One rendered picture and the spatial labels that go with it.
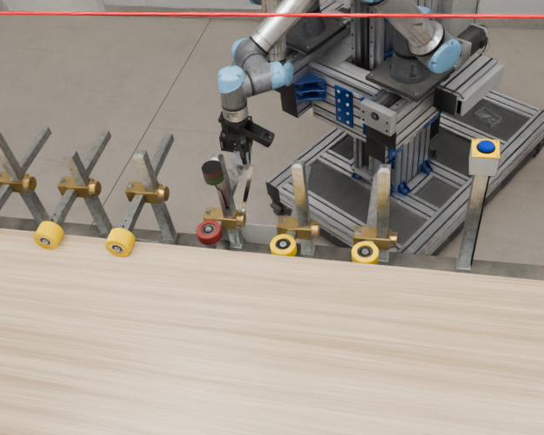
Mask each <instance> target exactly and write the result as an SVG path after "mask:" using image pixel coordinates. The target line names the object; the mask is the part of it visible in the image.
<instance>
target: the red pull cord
mask: <svg viewBox="0 0 544 435"><path fill-rule="evenodd" d="M0 15H48V16H287V17H407V18H528V19H544V15H500V14H351V13H200V12H51V11H0Z"/></svg>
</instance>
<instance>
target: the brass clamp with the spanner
mask: <svg viewBox="0 0 544 435"><path fill-rule="evenodd" d="M208 208H209V209H210V210H211V211H212V213H211V214H210V215H207V214H206V211H205V213H204V216H203V220H204V221H206V220H214V221H221V222H222V225H223V229H228V230H238V228H239V227H240V228H243V227H244V226H245V224H246V214H245V213H244V212H240V211H239V210H238V209H236V210H237V211H236V214H235V217H234V218H227V217H224V216H223V212H222V209H221V208H216V207H206V209H208Z"/></svg>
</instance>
